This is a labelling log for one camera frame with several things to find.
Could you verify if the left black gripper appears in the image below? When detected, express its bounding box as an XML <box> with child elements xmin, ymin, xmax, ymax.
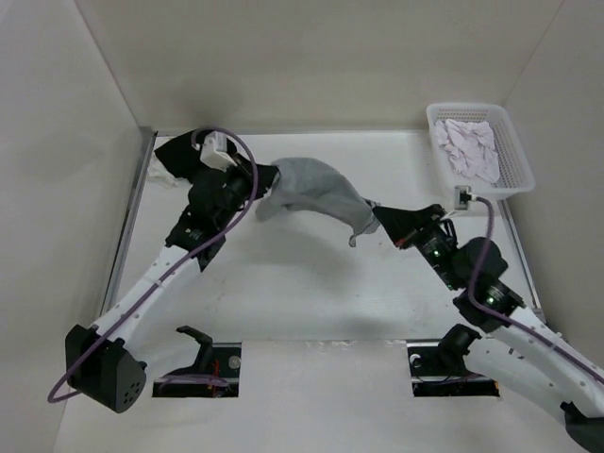
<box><xmin>217</xmin><ymin>154</ymin><xmax>278</xmax><ymax>229</ymax></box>

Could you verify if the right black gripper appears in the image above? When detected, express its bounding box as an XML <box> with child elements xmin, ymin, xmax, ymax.
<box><xmin>373</xmin><ymin>204</ymin><xmax>466</xmax><ymax>292</ymax></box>

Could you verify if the grey tank top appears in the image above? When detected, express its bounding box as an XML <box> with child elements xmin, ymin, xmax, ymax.
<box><xmin>255</xmin><ymin>158</ymin><xmax>379</xmax><ymax>247</ymax></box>

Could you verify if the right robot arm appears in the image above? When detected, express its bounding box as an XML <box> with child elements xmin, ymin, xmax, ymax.
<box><xmin>373</xmin><ymin>205</ymin><xmax>603</xmax><ymax>452</ymax></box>

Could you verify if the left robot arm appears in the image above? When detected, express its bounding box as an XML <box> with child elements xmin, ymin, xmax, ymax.
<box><xmin>65</xmin><ymin>155</ymin><xmax>278</xmax><ymax>413</ymax></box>

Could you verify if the folded black tank top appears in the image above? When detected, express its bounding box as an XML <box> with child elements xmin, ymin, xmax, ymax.
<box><xmin>155</xmin><ymin>131</ymin><xmax>207</xmax><ymax>183</ymax></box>

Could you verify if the crumpled pink tank top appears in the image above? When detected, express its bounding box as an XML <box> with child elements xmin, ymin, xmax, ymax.
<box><xmin>434</xmin><ymin>119</ymin><xmax>500</xmax><ymax>184</ymax></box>

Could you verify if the folded white tank top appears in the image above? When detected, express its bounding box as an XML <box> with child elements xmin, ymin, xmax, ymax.
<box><xmin>146</xmin><ymin>157</ymin><xmax>181</xmax><ymax>189</ymax></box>

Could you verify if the white plastic basket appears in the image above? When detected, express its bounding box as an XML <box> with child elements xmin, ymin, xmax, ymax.
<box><xmin>426</xmin><ymin>103</ymin><xmax>535</xmax><ymax>201</ymax></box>

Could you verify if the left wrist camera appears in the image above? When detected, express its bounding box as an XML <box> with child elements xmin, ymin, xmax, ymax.
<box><xmin>197</xmin><ymin>131</ymin><xmax>236</xmax><ymax>172</ymax></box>

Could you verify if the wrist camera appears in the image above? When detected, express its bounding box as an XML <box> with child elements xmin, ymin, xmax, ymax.
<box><xmin>197</xmin><ymin>131</ymin><xmax>236</xmax><ymax>172</ymax></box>
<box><xmin>444</xmin><ymin>186</ymin><xmax>476</xmax><ymax>219</ymax></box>

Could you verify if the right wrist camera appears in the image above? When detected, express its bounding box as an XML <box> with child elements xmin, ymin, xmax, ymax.
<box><xmin>444</xmin><ymin>186</ymin><xmax>476</xmax><ymax>219</ymax></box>

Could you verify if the left metal table rail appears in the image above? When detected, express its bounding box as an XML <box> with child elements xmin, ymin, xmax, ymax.
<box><xmin>96</xmin><ymin>126</ymin><xmax>158</xmax><ymax>316</ymax></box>

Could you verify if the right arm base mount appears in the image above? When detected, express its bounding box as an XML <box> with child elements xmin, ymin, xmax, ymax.
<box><xmin>407</xmin><ymin>325</ymin><xmax>500</xmax><ymax>397</ymax></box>

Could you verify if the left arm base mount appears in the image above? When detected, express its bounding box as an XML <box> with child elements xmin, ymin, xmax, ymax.
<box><xmin>152</xmin><ymin>326</ymin><xmax>243</xmax><ymax>399</ymax></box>

